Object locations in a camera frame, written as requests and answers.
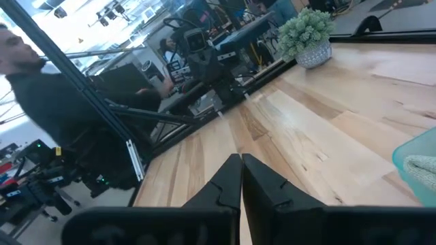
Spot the artificial plant in white pot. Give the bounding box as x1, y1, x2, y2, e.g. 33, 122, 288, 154
277, 7, 337, 70

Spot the black loop handle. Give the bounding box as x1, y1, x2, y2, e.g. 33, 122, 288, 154
354, 15, 383, 37

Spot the person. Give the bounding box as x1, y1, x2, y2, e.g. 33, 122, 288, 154
0, 22, 174, 191
159, 37, 182, 65

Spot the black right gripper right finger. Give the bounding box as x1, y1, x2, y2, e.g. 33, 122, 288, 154
241, 152, 436, 245

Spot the black cylindrical container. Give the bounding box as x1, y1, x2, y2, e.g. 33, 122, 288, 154
141, 60, 165, 86

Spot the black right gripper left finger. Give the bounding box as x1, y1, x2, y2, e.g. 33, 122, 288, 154
61, 153, 243, 245

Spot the black floor mat striped edge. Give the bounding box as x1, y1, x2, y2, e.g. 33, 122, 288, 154
369, 0, 430, 13

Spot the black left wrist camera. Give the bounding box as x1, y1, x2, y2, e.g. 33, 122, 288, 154
183, 29, 208, 54

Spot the dark teal table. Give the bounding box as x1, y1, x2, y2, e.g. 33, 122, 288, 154
214, 12, 277, 52

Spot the black equipment with green light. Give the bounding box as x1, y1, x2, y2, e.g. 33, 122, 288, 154
0, 139, 74, 218

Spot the yellow cable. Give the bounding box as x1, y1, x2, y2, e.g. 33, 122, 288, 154
250, 42, 264, 66

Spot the black computer monitor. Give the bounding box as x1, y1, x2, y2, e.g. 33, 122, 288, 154
90, 63, 148, 93

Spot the mint green microfiber towel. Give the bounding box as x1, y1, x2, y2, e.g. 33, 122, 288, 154
403, 154, 436, 194

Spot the teal translucent plastic bin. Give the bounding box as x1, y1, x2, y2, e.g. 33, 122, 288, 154
391, 127, 436, 208

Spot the silver metal bracket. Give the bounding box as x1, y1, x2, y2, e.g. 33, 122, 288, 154
125, 139, 146, 182

